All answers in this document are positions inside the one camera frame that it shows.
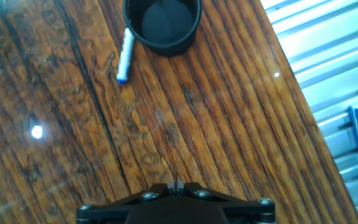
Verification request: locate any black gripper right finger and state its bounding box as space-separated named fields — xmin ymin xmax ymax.
xmin=177 ymin=182 xmax=276 ymax=224

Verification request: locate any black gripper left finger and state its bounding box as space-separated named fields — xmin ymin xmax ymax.
xmin=76 ymin=182 xmax=177 ymax=224

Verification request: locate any white marker pen blue cap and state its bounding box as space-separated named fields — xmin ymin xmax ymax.
xmin=116 ymin=26 xmax=135 ymax=85

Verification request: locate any black mesh pen holder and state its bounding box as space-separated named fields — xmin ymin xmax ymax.
xmin=122 ymin=0 xmax=203 ymax=58

